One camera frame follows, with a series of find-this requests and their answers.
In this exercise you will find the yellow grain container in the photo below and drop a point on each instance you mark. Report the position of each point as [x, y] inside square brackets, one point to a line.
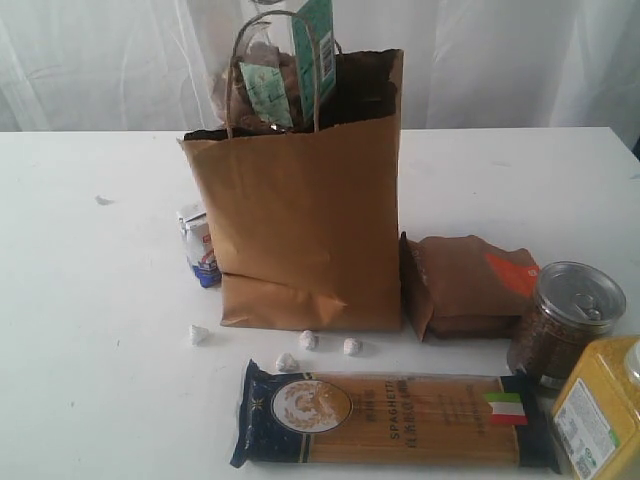
[596, 415]

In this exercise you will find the brown paper bag with handles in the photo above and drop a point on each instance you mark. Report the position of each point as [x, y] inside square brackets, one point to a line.
[304, 224]

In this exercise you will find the clear jar with yellow lid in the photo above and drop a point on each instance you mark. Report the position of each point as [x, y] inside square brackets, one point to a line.
[271, 65]

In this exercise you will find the blue spaghetti packet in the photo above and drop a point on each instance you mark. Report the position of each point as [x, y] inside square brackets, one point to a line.
[386, 419]

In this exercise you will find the glass jar with metal lid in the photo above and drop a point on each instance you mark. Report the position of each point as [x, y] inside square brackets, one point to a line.
[573, 304]

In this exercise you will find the small white blue milk carton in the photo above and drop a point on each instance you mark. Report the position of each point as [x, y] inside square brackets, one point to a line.
[197, 242]

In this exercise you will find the brown kraft pouch orange label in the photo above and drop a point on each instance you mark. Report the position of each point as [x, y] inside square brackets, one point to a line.
[464, 287]

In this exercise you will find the small paper scrap on table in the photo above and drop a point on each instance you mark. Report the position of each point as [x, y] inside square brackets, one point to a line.
[103, 201]

